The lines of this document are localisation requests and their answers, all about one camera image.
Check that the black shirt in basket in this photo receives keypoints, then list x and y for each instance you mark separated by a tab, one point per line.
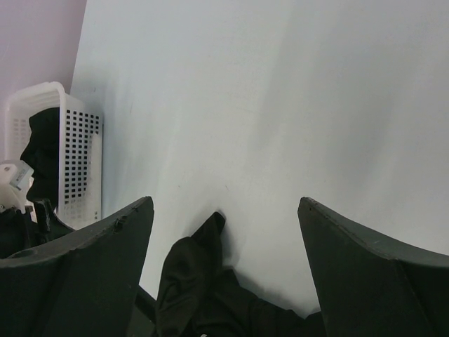
42	155

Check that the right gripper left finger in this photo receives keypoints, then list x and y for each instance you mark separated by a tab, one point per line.
82	284

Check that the white plastic basket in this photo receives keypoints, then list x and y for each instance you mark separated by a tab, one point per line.
80	148

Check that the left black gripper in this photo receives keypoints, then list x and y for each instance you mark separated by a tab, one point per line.
18	231

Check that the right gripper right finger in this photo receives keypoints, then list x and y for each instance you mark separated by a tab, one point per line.
369	284

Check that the black printed t shirt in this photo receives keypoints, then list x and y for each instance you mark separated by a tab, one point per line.
199	296

